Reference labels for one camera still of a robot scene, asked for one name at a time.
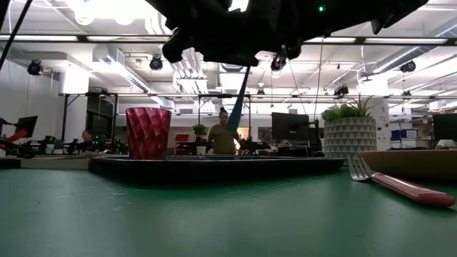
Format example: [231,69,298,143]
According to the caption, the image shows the black background rack frame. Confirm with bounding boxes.
[58,91,258,144]

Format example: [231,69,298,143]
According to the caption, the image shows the blue spoon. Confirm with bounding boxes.
[226,65,252,132]

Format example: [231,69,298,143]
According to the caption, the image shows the dark green serving tray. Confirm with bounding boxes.
[88,153,346,180]

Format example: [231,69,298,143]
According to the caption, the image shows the person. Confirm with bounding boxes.
[79,128,101,155]
[207,106,241,156]

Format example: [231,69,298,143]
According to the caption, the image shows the fork with pink handle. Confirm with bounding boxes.
[347,156,457,209]

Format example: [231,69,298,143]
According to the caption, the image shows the black computer monitor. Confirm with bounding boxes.
[271,111,311,142]
[14,115,39,138]
[432,113,457,142]

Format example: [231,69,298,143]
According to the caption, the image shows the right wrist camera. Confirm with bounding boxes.
[161,30,194,64]

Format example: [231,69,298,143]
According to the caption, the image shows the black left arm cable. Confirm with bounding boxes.
[0,0,34,69]

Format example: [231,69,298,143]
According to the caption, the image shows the wooden bowl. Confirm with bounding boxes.
[358,149,457,183]

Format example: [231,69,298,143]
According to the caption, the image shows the succulent in patterned pot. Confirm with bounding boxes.
[320,94,378,167]

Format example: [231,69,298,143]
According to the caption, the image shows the green table mat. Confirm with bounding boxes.
[0,165,457,257]

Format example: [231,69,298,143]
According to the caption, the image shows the blue storage bins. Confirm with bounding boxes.
[390,128,419,149]

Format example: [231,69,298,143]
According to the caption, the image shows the small plant in white pot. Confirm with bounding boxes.
[192,123,209,156]

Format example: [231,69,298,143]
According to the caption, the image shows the black aluminium frame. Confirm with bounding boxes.
[0,156,22,171]

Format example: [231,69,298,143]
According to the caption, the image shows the long overhead light bar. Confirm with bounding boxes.
[0,33,457,46]

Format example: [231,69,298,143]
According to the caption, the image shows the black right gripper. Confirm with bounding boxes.
[146,0,305,68]

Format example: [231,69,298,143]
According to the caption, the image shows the red faceted cup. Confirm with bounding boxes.
[125,106,173,161]

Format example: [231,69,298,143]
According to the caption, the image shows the black clamp with red handle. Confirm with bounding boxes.
[0,128,37,159]

